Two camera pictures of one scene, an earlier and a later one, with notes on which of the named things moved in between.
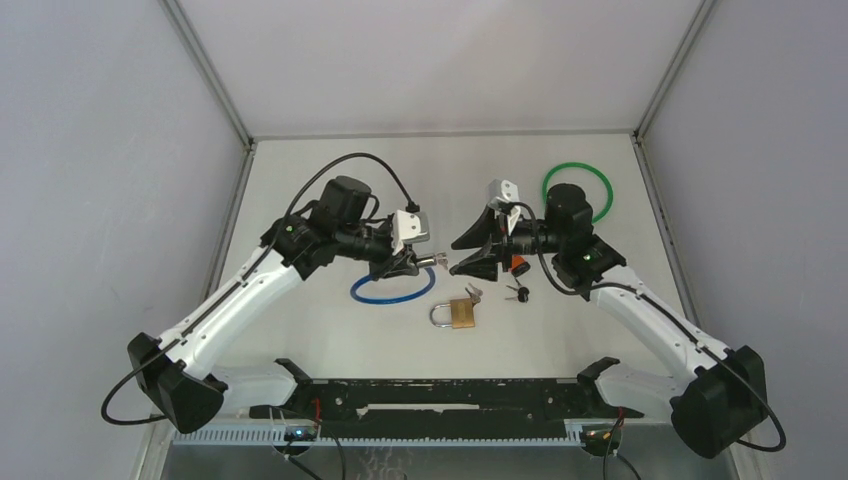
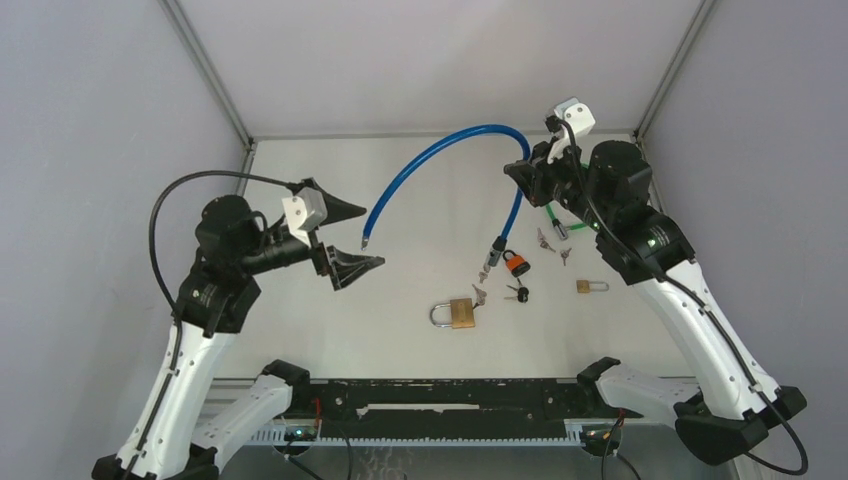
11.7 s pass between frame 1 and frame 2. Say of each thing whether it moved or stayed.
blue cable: moved
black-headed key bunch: stayed
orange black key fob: stayed
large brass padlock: stayed
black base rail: stayed
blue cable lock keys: moved
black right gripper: moved
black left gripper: moved
